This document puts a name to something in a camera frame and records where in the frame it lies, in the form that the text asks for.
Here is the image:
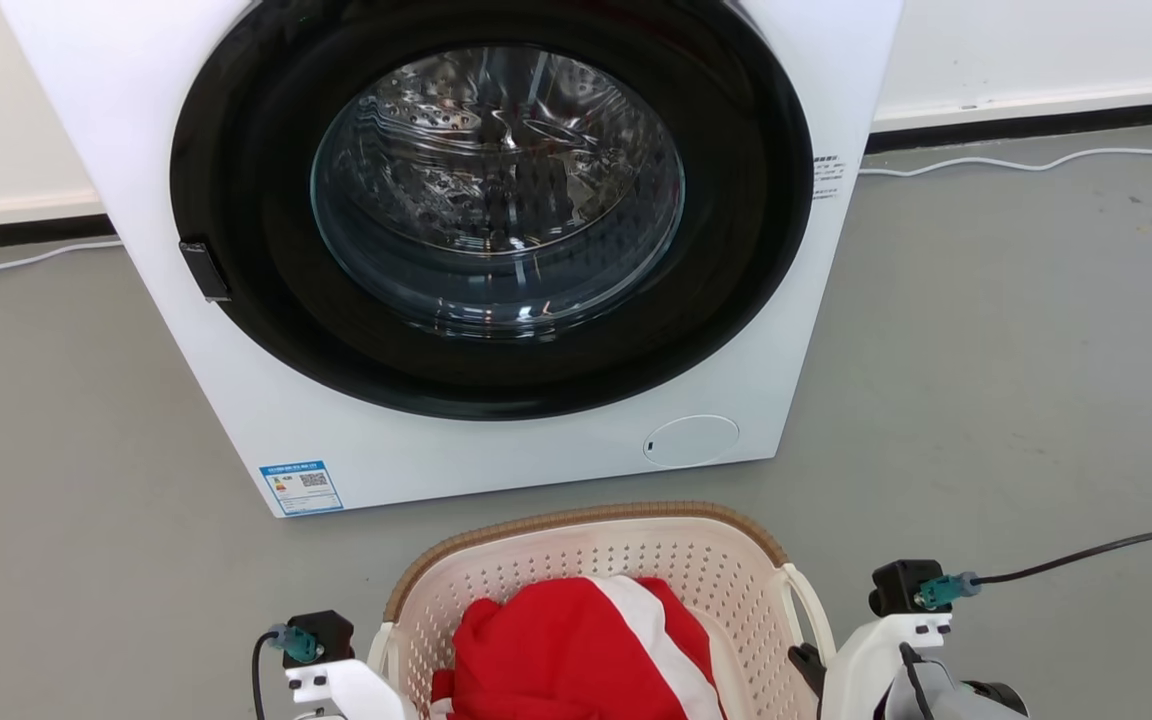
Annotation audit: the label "black camera cable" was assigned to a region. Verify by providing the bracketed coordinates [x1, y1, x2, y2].
[251, 630, 283, 720]
[972, 529, 1152, 587]

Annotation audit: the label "round white filter cover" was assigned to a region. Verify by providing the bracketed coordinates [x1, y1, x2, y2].
[642, 414, 741, 470]

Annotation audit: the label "red and white garment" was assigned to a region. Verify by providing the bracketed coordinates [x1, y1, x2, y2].
[430, 574, 728, 720]

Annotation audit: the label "black right camera cable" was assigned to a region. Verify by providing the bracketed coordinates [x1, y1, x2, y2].
[972, 529, 1152, 587]

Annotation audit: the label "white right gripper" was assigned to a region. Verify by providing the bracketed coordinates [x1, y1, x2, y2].
[787, 611, 954, 720]

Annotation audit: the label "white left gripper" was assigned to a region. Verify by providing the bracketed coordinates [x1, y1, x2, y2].
[285, 658, 411, 720]

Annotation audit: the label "blue energy label sticker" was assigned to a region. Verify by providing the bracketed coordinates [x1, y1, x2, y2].
[258, 460, 346, 518]

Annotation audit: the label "small text sticker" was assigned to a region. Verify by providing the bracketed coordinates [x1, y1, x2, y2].
[812, 153, 846, 204]

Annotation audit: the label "black left camera cable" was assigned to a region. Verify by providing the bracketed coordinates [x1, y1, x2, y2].
[251, 630, 283, 720]

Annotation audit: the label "cream perforated laundry basket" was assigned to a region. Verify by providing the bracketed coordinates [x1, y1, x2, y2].
[368, 502, 838, 720]

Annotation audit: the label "white floor cable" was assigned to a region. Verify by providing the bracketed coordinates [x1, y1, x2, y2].
[858, 135, 1152, 180]
[0, 239, 125, 299]

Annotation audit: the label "black door handle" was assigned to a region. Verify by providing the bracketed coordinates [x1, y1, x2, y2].
[179, 239, 233, 304]

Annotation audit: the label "black round washer door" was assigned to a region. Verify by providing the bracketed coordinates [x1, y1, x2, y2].
[169, 0, 815, 421]

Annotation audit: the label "white front-load washing machine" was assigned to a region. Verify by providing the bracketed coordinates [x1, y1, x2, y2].
[0, 0, 905, 519]

